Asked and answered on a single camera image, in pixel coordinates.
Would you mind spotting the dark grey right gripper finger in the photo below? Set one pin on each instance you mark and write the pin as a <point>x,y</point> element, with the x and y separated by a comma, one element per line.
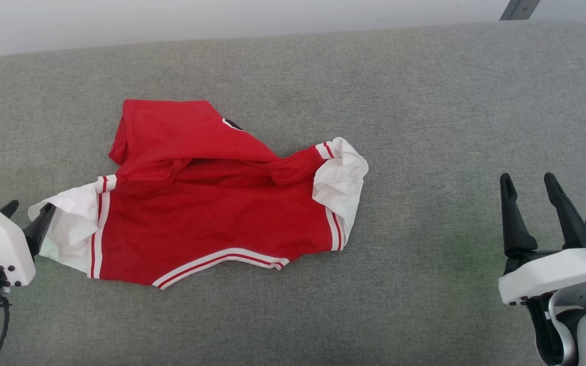
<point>517,229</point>
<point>570,223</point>

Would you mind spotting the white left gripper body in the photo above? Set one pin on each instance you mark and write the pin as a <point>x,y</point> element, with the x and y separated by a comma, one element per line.
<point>3,244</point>

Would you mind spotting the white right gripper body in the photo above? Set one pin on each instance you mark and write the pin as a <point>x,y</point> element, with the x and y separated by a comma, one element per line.
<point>552,274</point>

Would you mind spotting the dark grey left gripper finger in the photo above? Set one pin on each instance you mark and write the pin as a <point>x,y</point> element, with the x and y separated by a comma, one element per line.
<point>38,231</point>
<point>9,208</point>

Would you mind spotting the red and white garment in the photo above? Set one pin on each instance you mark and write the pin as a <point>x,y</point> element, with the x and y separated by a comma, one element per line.
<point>211,218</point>

